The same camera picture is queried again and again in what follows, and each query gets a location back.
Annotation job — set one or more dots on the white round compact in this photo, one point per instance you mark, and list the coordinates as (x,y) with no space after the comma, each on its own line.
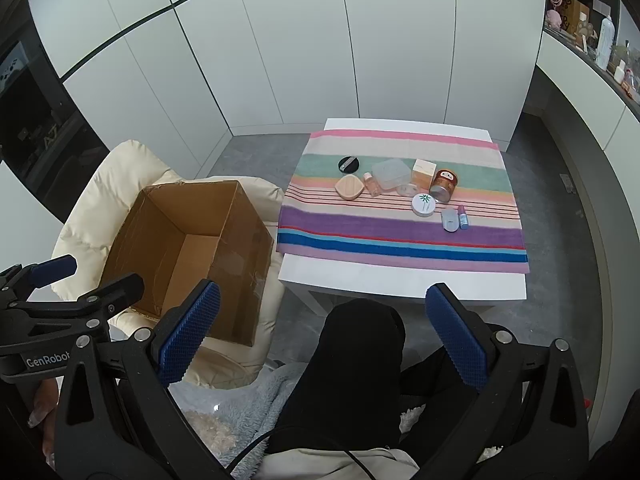
(424,205)

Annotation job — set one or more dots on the brown jar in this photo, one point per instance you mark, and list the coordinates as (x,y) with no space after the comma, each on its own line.
(443,185)

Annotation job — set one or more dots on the pink plush toy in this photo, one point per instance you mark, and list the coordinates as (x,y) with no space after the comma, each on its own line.
(554,19)

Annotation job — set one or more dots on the wooden paw ornament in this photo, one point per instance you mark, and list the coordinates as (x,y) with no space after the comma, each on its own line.
(585,31)

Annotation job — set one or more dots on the cream padded chair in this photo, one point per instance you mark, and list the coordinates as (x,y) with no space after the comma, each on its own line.
(100,180)

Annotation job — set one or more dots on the small white jar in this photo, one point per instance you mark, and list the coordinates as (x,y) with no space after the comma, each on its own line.
(620,72)

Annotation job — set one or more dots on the peach powder puff case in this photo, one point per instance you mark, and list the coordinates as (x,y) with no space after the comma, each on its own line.
(349,187)

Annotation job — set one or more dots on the brown cardboard box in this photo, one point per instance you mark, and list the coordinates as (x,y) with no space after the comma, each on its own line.
(150,220)

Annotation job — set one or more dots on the beige top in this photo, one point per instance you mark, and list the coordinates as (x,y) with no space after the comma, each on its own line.
(310,465)

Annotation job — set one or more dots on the clear plastic box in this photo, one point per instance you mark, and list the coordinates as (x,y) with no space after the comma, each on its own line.
(392,172)

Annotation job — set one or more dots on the white sideboard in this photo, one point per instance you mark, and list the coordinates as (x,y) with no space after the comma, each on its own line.
(575,75)

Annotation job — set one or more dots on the grey eyelash curler case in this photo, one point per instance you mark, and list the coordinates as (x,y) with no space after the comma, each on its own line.
(449,220)

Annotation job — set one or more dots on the person's left hand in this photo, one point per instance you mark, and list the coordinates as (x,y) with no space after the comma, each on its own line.
(47,400)

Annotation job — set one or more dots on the grey wall socket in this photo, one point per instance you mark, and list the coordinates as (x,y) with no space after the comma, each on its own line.
(567,182)

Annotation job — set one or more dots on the small pink bottle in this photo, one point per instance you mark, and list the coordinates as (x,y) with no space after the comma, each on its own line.
(371,183)

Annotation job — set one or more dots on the brown printed box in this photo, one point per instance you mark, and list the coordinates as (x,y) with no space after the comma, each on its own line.
(572,12)

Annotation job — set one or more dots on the tall white bottle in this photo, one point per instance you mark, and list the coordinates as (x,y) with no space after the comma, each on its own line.
(605,42)

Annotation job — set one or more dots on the striped colourful towel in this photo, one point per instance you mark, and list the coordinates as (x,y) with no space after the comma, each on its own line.
(350,220)

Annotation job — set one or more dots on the clear oval case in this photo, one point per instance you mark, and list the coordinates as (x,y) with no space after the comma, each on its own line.
(407,190)

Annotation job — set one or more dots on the pale blue fluffy blanket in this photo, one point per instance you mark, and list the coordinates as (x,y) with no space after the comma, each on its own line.
(240,410)

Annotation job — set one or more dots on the black round compact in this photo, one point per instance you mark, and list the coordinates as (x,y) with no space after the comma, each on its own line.
(348,163)

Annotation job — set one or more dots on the dark glass cabinet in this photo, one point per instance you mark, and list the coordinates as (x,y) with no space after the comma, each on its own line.
(40,125)

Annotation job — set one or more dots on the beige carton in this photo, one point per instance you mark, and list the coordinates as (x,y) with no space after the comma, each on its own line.
(424,171)

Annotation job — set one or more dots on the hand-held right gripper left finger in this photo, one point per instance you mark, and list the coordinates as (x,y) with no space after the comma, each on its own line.
(192,330)

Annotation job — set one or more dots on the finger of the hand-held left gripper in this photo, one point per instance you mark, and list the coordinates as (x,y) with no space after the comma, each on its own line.
(110,295)
(52,266)

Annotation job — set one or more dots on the cream shaggy rug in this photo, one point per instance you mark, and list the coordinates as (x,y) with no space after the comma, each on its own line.
(210,435)

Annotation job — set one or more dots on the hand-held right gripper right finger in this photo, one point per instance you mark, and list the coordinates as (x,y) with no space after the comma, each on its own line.
(460,335)

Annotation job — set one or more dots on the small blue bottle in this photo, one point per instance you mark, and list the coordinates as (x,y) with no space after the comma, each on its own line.
(462,217)

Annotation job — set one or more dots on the white low table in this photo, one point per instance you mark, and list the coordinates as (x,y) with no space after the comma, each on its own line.
(400,285)

